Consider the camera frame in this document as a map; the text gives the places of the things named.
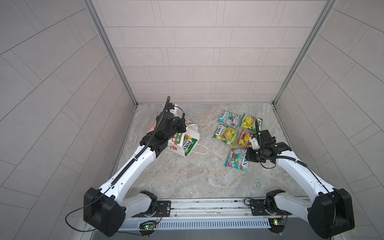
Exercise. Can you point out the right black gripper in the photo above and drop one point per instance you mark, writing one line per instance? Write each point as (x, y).
(249, 157)

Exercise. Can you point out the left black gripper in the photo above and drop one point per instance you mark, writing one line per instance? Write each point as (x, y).
(180, 125)

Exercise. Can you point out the white floral paper bag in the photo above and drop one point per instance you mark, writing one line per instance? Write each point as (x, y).
(175, 144)

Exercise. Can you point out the orange Fox's candy bag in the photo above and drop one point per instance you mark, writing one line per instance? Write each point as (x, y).
(245, 139)

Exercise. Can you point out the teal Fox's candy bag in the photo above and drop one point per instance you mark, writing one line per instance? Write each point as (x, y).
(231, 119)
(237, 159)

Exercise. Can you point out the yellow green Fox's candy bag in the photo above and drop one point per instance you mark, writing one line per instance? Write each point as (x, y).
(251, 123)

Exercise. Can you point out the green Fox's spring tea bag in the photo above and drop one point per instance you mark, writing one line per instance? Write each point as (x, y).
(226, 134)

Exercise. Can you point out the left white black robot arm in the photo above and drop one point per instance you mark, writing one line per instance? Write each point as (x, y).
(119, 184)

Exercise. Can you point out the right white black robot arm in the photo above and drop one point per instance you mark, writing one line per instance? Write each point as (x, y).
(329, 211)

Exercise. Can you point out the right circuit board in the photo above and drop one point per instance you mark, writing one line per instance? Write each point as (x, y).
(277, 226)

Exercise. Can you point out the circuit board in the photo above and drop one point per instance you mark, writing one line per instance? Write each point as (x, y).
(148, 226)
(277, 226)

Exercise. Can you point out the left circuit board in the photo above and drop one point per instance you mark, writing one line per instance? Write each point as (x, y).
(148, 226)

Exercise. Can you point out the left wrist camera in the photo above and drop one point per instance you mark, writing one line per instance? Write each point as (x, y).
(173, 109)

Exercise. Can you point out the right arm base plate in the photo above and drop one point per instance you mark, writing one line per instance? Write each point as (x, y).
(258, 208)

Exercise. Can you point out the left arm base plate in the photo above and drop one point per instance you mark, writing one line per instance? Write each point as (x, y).
(163, 207)

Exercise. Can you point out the aluminium mounting rail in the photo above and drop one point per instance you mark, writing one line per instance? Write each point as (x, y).
(196, 208)

